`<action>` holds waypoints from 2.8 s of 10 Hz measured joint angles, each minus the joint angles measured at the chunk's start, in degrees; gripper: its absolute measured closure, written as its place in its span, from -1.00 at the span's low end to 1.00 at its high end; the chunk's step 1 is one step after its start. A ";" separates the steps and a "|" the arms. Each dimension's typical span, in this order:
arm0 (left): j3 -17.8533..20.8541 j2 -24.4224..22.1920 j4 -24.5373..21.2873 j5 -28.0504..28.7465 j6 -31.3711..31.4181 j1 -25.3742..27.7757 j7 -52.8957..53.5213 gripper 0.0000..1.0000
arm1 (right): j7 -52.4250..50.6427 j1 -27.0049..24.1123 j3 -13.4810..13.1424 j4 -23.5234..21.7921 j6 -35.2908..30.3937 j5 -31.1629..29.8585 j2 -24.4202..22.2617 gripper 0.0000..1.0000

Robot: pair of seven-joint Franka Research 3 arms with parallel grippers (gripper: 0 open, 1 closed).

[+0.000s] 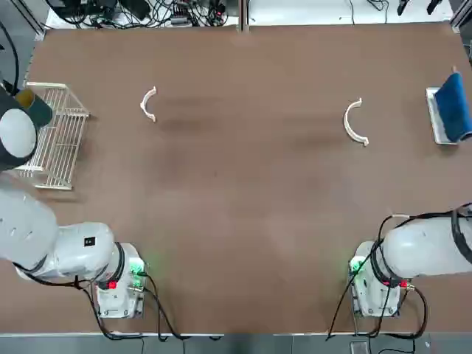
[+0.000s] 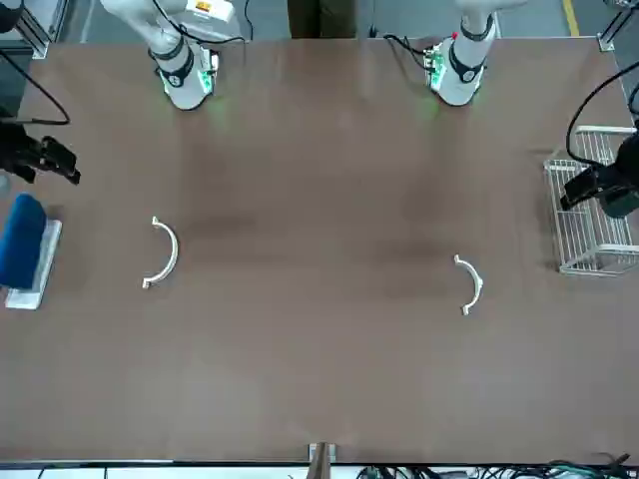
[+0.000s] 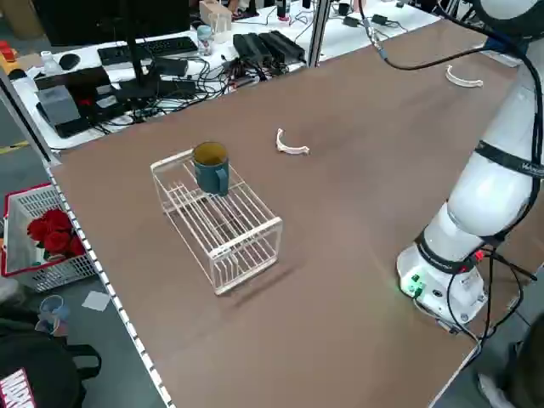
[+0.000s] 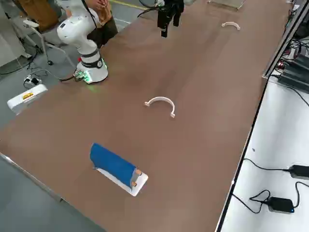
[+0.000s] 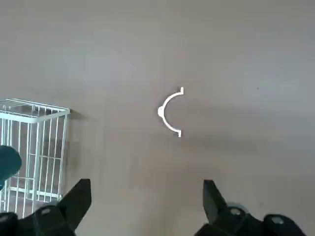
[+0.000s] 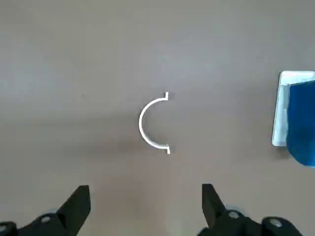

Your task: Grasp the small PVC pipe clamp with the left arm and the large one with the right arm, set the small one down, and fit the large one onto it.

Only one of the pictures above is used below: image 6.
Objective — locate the large white PVC pipe clamp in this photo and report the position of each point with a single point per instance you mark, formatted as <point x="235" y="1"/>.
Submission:
<point x="140" y="123"/>

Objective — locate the blue object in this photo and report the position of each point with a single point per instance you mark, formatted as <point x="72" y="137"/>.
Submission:
<point x="302" y="123"/>

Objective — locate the white rectangular tray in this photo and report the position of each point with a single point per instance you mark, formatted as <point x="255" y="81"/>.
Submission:
<point x="280" y="118"/>

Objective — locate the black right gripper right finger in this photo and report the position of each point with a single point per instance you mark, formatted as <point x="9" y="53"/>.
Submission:
<point x="216" y="214"/>

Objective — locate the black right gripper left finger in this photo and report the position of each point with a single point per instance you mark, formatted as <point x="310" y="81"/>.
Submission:
<point x="71" y="211"/>

